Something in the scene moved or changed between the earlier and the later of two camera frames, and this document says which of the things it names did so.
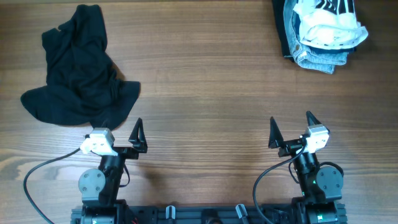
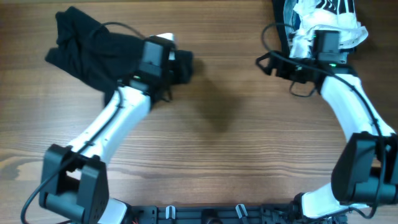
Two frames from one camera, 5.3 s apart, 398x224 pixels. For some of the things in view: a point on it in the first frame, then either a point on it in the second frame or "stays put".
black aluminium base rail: (211, 214) stays put
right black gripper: (277, 139) → (281, 66)
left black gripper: (138, 144) → (177, 63)
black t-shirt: (84, 85) → (104, 60)
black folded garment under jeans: (278, 10) stays put
